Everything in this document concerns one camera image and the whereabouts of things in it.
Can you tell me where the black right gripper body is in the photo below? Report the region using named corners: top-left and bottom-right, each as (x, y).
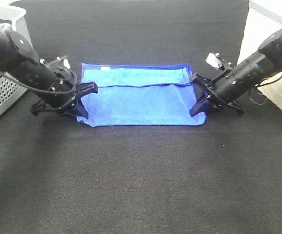
top-left (204, 70), bottom-right (246, 116)

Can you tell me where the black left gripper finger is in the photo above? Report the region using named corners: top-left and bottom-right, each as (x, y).
top-left (77, 98), bottom-right (89, 119)
top-left (77, 81), bottom-right (99, 97)

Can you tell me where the grey perforated laundry basket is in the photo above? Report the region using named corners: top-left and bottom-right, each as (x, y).
top-left (0, 5), bottom-right (32, 116)

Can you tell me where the black table cover cloth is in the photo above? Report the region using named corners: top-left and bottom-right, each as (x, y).
top-left (0, 0), bottom-right (282, 234)

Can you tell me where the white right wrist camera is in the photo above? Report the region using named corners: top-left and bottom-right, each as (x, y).
top-left (205, 53), bottom-right (224, 70)

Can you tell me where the blue microfiber towel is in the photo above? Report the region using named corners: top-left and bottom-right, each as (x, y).
top-left (76, 63), bottom-right (206, 127)

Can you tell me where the grey towel in basket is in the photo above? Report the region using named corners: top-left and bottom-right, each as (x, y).
top-left (0, 23), bottom-right (13, 33)

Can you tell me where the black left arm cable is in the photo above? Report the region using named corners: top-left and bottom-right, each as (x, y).
top-left (0, 57), bottom-right (78, 95)

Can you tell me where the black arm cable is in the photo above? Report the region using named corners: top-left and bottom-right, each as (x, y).
top-left (0, 57), bottom-right (78, 95)
top-left (249, 17), bottom-right (282, 106)

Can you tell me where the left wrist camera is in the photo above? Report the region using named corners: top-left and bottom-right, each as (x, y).
top-left (40, 55), bottom-right (71, 69)

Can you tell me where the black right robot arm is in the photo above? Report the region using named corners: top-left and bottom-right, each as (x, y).
top-left (190, 28), bottom-right (282, 116)

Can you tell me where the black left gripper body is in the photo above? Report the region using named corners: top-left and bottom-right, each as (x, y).
top-left (31, 68), bottom-right (77, 116)

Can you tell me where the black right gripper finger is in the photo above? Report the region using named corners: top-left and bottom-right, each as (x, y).
top-left (190, 73), bottom-right (210, 92)
top-left (190, 94), bottom-right (212, 117)

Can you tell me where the white plastic storage crate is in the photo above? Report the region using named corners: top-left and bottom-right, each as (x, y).
top-left (237, 0), bottom-right (282, 124)

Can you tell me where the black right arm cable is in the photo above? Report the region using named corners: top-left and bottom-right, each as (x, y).
top-left (249, 17), bottom-right (282, 106)

